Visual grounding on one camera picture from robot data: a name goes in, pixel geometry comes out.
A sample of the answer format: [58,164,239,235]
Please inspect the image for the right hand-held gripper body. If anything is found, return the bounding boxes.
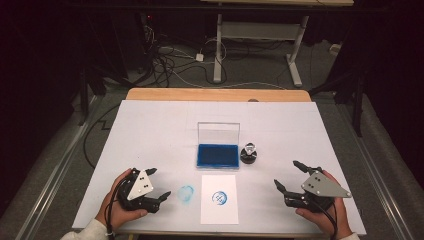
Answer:
[283,166,352,214]

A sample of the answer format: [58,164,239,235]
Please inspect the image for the person's right hand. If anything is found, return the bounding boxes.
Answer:
[295,170,354,240]

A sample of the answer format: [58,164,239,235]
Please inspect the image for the wooden table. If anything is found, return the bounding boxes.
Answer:
[125,87,312,103]

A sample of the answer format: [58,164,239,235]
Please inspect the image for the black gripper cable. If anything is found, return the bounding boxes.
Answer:
[312,199,338,240]
[104,175,135,240]

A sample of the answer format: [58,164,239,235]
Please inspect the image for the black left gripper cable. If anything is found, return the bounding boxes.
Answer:
[104,175,135,240]

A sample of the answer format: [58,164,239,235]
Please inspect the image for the blue ink pad clear lid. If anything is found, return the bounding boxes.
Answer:
[195,121,242,169]

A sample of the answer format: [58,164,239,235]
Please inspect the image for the white paper sheet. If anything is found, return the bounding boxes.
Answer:
[200,174,240,226]

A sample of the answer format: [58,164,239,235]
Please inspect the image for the crystal-handled black stamp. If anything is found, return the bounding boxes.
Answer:
[239,142,259,165]

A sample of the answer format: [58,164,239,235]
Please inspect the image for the white desk frame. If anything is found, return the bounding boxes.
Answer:
[199,0,355,88]

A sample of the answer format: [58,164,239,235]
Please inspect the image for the black floor cable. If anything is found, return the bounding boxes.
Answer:
[82,103,122,170]

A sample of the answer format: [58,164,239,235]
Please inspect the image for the black stand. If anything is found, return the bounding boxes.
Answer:
[309,64,366,138]

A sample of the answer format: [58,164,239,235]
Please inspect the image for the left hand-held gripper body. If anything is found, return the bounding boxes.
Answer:
[116,167,161,214]

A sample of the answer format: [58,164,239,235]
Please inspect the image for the long white floor cable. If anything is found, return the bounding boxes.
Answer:
[169,69,288,91]

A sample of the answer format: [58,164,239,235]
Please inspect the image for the tangle of floor cables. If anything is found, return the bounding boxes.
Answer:
[141,24,229,88]

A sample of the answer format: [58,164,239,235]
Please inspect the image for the metal floor rail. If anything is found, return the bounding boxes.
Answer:
[14,95,105,240]
[334,102,416,240]

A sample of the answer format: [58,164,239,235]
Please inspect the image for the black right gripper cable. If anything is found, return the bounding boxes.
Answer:
[312,199,338,240]

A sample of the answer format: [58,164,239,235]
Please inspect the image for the person's left hand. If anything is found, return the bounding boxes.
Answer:
[95,168,150,232]

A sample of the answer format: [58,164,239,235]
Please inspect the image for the large white table cover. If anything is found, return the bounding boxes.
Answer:
[71,99,368,237]

